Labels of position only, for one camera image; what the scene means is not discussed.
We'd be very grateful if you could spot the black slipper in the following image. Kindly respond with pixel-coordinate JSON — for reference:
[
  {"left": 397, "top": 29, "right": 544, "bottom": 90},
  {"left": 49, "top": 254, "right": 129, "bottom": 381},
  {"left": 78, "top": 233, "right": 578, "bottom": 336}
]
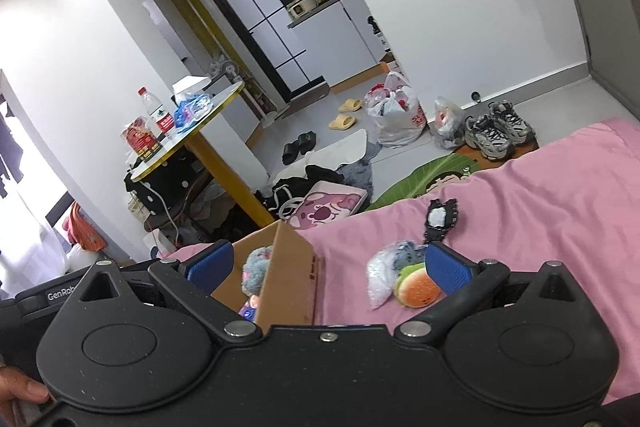
[
  {"left": 296, "top": 131, "right": 317, "bottom": 156},
  {"left": 282, "top": 141, "right": 299, "bottom": 166}
]

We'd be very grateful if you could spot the left yellow slipper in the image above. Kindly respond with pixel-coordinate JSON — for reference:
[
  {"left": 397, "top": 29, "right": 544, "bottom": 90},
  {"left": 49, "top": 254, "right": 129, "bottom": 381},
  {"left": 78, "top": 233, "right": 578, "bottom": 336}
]
[{"left": 329, "top": 114, "right": 357, "bottom": 131}]

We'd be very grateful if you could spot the left black slipper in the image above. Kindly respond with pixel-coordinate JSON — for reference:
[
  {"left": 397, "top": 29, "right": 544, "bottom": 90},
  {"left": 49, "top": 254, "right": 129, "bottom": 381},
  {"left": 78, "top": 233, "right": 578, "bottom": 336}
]
[{"left": 282, "top": 141, "right": 299, "bottom": 166}]

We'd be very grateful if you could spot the black spray bottle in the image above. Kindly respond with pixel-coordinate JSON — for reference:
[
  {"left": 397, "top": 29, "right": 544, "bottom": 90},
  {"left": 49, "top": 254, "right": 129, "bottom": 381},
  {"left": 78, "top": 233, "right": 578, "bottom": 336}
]
[{"left": 367, "top": 15, "right": 383, "bottom": 40}]

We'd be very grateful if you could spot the green leaf cartoon rug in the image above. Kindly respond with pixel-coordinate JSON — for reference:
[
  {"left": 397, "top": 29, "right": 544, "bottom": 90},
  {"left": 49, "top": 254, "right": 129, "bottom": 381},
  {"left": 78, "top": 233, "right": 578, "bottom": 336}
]
[{"left": 368, "top": 153, "right": 480, "bottom": 210}]

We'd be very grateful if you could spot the black polka dot bag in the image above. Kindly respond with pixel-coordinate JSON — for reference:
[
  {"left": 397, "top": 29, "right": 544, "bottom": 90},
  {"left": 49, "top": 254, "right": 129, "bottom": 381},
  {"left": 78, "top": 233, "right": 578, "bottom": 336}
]
[{"left": 124, "top": 146, "right": 205, "bottom": 213}]

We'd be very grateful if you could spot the red snack bag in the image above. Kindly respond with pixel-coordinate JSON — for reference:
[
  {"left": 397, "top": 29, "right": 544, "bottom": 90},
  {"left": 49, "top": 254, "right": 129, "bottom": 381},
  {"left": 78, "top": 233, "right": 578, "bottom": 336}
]
[{"left": 120, "top": 117, "right": 160, "bottom": 161}]

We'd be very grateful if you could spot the black lace heart pouch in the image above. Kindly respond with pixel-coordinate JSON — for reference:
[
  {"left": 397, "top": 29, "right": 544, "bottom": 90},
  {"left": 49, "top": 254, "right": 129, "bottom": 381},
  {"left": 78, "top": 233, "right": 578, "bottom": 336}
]
[{"left": 424, "top": 198, "right": 459, "bottom": 245}]

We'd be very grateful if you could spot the right yellow slipper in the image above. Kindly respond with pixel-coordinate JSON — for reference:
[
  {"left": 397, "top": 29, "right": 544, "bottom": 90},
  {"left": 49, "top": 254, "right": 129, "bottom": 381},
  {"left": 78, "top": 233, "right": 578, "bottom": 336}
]
[{"left": 338, "top": 98, "right": 362, "bottom": 113}]

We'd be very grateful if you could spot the orange cloth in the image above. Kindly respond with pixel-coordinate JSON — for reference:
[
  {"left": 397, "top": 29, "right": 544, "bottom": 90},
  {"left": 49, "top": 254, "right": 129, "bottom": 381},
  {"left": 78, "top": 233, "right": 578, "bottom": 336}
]
[{"left": 62, "top": 202, "right": 107, "bottom": 253}]

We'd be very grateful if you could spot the small clear plastic bag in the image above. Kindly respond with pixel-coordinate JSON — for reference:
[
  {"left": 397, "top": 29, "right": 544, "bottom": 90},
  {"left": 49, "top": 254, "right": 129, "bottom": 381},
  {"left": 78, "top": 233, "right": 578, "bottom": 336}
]
[{"left": 432, "top": 96, "right": 465, "bottom": 150}]

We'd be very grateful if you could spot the pink bed blanket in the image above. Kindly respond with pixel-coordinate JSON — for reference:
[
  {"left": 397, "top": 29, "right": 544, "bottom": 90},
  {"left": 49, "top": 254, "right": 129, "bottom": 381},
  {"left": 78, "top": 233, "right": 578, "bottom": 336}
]
[{"left": 164, "top": 117, "right": 640, "bottom": 405}]

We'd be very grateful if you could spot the white charging cable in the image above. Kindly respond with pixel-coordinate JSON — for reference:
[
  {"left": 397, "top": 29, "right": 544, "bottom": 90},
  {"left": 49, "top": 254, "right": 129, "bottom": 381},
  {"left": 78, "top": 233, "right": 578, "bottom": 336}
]
[{"left": 127, "top": 156, "right": 181, "bottom": 249}]

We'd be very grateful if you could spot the cardboard box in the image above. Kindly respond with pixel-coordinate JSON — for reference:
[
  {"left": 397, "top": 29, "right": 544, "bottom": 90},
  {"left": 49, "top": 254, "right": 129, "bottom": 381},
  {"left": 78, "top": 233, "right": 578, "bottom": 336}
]
[{"left": 212, "top": 221, "right": 318, "bottom": 332}]

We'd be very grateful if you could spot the grey cloth on floor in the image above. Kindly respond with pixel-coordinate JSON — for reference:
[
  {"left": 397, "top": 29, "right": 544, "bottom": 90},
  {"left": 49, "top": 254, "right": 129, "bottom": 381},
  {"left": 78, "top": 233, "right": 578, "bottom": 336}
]
[{"left": 336, "top": 142, "right": 382, "bottom": 209}]

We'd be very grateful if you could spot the clear water bottle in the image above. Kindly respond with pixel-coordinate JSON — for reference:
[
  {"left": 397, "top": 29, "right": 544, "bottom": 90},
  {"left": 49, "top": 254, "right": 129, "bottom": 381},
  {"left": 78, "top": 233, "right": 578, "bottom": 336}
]
[{"left": 138, "top": 87, "right": 176, "bottom": 138}]

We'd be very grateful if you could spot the grey sneaker right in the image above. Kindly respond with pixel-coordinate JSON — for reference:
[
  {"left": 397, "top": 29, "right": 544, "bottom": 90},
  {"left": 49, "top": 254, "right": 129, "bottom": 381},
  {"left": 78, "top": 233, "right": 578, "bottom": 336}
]
[{"left": 488, "top": 101, "right": 536, "bottom": 146}]

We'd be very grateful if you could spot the grey plush mouse toy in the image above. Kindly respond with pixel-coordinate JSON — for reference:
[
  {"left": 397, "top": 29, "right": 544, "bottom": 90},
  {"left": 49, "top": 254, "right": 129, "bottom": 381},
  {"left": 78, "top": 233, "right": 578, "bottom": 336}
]
[{"left": 241, "top": 246, "right": 273, "bottom": 298}]

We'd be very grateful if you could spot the person's left hand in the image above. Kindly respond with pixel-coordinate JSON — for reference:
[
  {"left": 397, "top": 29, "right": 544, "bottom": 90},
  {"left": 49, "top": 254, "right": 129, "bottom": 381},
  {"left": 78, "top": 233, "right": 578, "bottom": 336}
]
[{"left": 0, "top": 366, "right": 50, "bottom": 426}]

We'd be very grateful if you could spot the right black slipper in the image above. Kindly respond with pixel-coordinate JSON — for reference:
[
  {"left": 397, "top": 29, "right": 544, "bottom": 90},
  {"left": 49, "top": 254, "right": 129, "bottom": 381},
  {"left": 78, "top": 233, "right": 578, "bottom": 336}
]
[{"left": 296, "top": 131, "right": 317, "bottom": 156}]

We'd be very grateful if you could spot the black clothes pile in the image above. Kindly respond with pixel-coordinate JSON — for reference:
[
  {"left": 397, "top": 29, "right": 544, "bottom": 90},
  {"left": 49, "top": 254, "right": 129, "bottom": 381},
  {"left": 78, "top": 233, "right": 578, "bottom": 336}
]
[{"left": 255, "top": 165, "right": 345, "bottom": 220}]

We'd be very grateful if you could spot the pink bear tote bag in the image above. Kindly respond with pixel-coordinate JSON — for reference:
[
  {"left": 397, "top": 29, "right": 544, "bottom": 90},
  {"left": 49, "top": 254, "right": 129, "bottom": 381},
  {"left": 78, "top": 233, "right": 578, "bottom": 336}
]
[{"left": 286, "top": 181, "right": 368, "bottom": 230}]

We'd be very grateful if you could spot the large white plastic bag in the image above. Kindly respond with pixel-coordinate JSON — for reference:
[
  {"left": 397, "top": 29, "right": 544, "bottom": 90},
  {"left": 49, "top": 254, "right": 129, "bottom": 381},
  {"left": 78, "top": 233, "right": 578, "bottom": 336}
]
[{"left": 363, "top": 72, "right": 426, "bottom": 148}]

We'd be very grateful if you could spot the blue tissue pack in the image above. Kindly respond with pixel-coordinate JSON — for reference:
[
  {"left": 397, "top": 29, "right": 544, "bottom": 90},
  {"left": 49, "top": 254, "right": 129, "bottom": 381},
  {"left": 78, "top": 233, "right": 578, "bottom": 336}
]
[{"left": 172, "top": 76, "right": 215, "bottom": 133}]

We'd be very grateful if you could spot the grey sneaker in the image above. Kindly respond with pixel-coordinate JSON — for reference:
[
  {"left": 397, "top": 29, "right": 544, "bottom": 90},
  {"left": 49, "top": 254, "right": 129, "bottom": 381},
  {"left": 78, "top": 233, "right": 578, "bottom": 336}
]
[
  {"left": 488, "top": 101, "right": 536, "bottom": 146},
  {"left": 464, "top": 115, "right": 515, "bottom": 161}
]

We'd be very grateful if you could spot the white kitchen cabinet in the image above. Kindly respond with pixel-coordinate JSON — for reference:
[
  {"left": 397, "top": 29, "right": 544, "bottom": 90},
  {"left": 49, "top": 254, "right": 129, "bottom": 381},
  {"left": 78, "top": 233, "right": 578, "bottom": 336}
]
[{"left": 288, "top": 0, "right": 385, "bottom": 88}]

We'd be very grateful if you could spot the grey sneaker left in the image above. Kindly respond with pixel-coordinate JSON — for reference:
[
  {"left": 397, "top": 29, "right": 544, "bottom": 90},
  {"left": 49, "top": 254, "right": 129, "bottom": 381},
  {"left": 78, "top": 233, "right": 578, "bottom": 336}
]
[{"left": 464, "top": 115, "right": 515, "bottom": 161}]

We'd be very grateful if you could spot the yellow slipper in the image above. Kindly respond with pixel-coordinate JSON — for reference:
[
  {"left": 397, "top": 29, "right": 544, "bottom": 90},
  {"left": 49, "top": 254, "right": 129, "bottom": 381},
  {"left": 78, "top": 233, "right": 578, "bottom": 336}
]
[
  {"left": 338, "top": 98, "right": 362, "bottom": 113},
  {"left": 329, "top": 114, "right": 357, "bottom": 131}
]

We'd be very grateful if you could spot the hamburger plush toy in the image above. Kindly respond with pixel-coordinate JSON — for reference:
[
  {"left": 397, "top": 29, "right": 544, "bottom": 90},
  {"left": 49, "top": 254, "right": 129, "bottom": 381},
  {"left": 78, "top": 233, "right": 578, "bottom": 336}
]
[{"left": 394, "top": 263, "right": 442, "bottom": 309}]

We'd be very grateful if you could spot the white floor mat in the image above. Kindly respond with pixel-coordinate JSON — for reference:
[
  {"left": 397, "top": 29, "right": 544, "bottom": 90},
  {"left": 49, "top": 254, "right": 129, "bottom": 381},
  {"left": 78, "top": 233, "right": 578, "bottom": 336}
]
[{"left": 271, "top": 129, "right": 368, "bottom": 182}]

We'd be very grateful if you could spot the white rice cooker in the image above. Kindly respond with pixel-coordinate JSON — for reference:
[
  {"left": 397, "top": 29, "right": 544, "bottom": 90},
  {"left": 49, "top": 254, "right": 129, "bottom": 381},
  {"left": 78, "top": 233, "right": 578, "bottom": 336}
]
[{"left": 288, "top": 0, "right": 318, "bottom": 20}]

